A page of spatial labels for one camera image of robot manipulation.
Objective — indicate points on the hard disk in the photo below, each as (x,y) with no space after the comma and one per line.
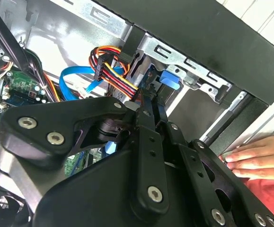
(171,79)

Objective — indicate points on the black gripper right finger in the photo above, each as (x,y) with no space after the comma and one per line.
(193,165)

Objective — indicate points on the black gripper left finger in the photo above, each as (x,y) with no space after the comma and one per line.
(44,118)

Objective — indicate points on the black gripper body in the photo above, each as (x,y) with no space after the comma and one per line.
(91,201)

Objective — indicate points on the person's right hand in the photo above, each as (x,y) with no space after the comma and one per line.
(264,158)

